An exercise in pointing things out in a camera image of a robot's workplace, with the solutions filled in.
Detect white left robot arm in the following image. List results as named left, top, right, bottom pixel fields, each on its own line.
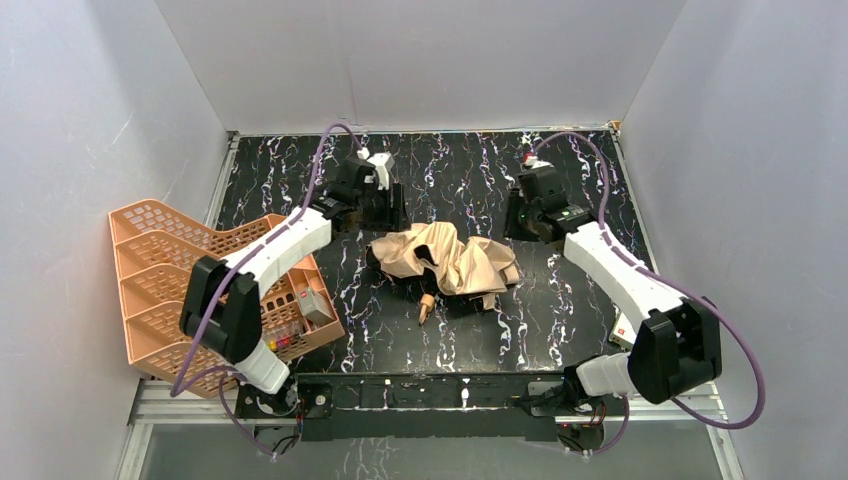
left=179, top=153, right=410, bottom=395

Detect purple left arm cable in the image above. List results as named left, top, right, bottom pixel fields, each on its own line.
left=169, top=123, right=364, bottom=458

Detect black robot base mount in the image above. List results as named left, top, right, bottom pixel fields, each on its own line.
left=235, top=373, right=609, bottom=453

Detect coloured markers in organizer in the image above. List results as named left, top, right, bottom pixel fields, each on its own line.
left=266, top=335, right=301, bottom=354

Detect grey box in organizer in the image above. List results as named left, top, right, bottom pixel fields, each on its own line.
left=297, top=287, right=336, bottom=328

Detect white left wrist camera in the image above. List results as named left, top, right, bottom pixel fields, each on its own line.
left=356, top=147, right=394, bottom=190

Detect orange plastic file organizer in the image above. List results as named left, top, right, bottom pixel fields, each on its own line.
left=109, top=199, right=345, bottom=398

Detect white box with red label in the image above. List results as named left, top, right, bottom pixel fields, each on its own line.
left=608, top=312, right=637, bottom=350

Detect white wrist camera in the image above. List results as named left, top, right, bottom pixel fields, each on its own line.
left=521, top=152, right=551, bottom=171
left=356, top=147, right=394, bottom=190

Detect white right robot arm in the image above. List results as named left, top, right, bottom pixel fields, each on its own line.
left=504, top=163, right=723, bottom=406

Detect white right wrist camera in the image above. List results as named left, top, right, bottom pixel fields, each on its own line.
left=521, top=152, right=551, bottom=171

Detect beige and black folding umbrella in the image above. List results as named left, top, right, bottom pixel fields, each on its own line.
left=368, top=221, right=520, bottom=323

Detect aluminium frame rail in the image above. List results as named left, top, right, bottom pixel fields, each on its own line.
left=118, top=381, right=743, bottom=479

